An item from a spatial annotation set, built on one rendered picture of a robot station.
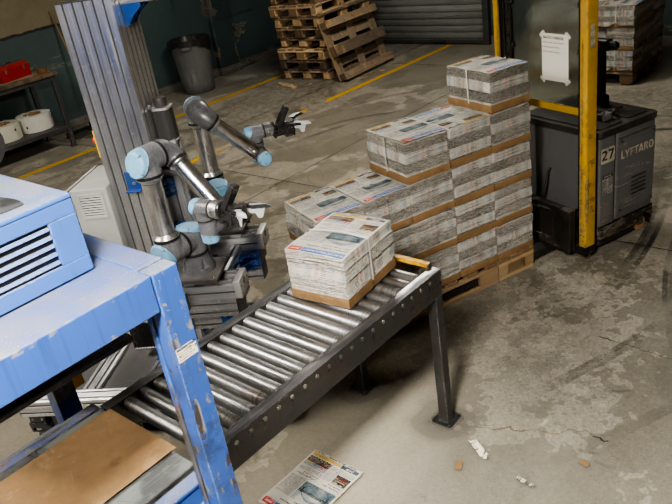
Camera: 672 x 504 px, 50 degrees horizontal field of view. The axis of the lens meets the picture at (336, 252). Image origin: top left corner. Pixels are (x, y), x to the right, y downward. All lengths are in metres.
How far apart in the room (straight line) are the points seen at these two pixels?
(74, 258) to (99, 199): 1.70
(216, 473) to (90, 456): 0.56
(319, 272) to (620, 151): 2.46
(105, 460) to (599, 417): 2.16
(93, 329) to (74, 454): 0.92
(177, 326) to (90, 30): 1.80
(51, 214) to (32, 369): 0.36
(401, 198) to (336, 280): 1.15
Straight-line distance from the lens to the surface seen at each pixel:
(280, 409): 2.47
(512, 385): 3.69
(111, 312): 1.67
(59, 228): 1.77
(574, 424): 3.48
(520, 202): 4.44
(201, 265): 3.30
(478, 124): 4.06
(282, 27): 10.42
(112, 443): 2.50
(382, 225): 2.95
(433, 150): 3.90
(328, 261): 2.77
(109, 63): 3.30
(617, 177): 4.80
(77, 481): 2.42
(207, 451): 2.00
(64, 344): 1.64
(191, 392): 1.89
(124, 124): 3.35
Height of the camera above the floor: 2.27
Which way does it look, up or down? 26 degrees down
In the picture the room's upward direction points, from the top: 9 degrees counter-clockwise
